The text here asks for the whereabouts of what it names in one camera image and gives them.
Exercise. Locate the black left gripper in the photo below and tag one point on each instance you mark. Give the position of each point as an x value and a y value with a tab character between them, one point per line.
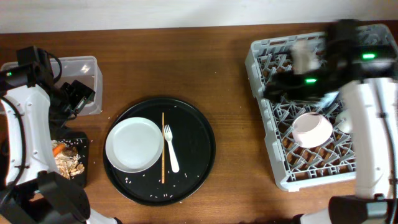
81	93

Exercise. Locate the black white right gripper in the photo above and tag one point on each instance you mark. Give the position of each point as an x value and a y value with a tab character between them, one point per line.
281	79

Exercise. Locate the orange carrot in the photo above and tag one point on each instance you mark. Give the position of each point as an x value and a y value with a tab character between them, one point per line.
58	149

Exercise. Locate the white ceramic cup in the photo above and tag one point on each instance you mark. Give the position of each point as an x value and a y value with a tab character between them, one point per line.
343	122

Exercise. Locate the small grey bowl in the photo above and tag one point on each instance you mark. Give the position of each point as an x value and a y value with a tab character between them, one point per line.
311	130

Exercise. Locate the rice and food scraps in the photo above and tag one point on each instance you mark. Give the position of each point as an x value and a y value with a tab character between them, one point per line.
68	162

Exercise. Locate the large white plate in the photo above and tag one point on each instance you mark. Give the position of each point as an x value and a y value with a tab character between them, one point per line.
134	145

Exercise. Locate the wooden chopstick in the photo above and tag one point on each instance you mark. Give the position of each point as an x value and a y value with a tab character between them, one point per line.
163	151

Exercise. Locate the white plastic fork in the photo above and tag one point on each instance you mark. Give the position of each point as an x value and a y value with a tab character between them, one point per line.
173	158

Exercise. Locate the light blue cup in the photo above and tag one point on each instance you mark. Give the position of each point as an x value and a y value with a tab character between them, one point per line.
328	99

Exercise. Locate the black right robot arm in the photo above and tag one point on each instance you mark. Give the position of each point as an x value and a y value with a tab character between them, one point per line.
366	78

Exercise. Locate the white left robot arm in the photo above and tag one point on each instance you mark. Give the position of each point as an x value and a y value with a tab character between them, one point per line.
36	111

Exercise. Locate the clear plastic waste bin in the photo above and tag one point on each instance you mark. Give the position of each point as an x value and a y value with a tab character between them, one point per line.
85	70

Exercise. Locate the black rectangular waste tray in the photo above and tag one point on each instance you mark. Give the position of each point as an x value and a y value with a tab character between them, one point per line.
81	142

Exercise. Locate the grey plastic dishwasher rack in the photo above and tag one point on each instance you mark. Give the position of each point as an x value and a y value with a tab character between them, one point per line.
295	167

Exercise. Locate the round black serving tray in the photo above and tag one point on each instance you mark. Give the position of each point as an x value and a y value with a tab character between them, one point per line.
195	148

